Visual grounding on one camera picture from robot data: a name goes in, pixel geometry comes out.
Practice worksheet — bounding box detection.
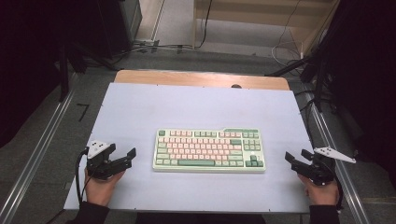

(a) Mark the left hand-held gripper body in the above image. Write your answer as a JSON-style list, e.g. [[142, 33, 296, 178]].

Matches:
[[86, 140, 126, 181]]

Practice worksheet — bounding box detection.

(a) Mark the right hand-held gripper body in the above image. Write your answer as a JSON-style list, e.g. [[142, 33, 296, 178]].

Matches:
[[298, 147, 357, 187]]

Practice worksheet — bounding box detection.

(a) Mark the green and pink keyboard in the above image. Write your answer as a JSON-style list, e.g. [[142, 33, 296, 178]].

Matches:
[[151, 127, 267, 174]]

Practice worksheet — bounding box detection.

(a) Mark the person's right hand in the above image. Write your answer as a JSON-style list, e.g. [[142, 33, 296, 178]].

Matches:
[[296, 173, 341, 207]]

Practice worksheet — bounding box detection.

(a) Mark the person's left hand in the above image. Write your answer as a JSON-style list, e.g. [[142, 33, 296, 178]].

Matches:
[[83, 169, 126, 208]]

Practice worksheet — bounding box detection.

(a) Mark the white table cover board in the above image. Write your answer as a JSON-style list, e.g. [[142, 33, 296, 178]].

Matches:
[[63, 82, 336, 216]]

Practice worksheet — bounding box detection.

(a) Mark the black metal stand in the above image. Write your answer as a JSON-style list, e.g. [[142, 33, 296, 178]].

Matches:
[[56, 43, 72, 103], [264, 55, 314, 77]]

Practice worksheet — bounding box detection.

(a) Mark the wooden table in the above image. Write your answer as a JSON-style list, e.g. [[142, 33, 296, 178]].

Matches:
[[113, 69, 291, 91]]

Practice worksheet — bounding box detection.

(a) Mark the dark curtain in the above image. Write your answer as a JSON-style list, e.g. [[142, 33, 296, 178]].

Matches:
[[0, 0, 106, 148], [314, 0, 396, 188]]

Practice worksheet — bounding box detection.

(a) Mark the white power strip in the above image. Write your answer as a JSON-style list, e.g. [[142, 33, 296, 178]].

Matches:
[[133, 38, 161, 49]]

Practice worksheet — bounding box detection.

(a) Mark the black cabinet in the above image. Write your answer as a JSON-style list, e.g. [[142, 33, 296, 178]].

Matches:
[[95, 0, 143, 61]]

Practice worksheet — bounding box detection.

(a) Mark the light wooden shelf unit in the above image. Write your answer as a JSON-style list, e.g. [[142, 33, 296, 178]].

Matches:
[[191, 0, 341, 58]]

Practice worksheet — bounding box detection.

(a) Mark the metal floor rail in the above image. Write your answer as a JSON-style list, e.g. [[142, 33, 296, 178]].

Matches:
[[0, 89, 77, 224], [304, 92, 372, 224]]

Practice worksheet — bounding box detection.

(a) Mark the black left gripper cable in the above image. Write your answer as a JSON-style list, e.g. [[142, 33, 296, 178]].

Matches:
[[75, 147, 92, 205]]

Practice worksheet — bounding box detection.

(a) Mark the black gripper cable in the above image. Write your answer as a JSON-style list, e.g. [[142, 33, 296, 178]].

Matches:
[[333, 175, 345, 211], [75, 147, 92, 205]]

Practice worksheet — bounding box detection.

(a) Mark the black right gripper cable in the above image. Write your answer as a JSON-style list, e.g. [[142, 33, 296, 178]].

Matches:
[[333, 175, 345, 211]]

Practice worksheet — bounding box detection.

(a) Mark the white coiled cable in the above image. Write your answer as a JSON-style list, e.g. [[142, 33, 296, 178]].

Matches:
[[271, 39, 304, 68]]

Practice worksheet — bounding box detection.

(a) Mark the black hanging cable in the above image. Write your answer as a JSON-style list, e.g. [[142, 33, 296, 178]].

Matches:
[[195, 0, 214, 50]]

